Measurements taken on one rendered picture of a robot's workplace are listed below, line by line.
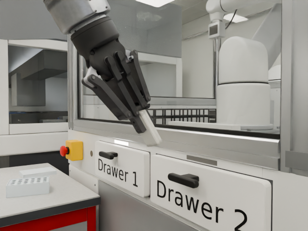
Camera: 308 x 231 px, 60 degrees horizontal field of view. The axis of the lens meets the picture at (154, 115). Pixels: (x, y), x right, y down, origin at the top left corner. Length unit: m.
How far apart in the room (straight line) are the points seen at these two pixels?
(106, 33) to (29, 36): 1.13
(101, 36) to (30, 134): 1.13
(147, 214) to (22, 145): 0.95
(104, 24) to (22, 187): 0.65
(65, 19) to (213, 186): 0.36
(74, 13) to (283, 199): 0.41
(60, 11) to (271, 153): 0.38
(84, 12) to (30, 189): 0.66
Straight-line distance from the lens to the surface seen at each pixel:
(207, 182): 0.50
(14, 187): 0.96
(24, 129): 1.50
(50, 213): 0.86
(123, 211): 0.82
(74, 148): 1.04
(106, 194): 0.91
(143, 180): 0.67
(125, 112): 0.45
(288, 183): 0.43
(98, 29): 0.44
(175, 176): 0.51
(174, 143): 0.58
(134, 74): 0.50
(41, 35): 1.56
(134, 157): 0.69
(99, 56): 0.45
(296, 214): 0.44
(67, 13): 0.44
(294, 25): 0.44
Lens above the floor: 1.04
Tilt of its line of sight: 2 degrees down
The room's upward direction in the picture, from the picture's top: straight up
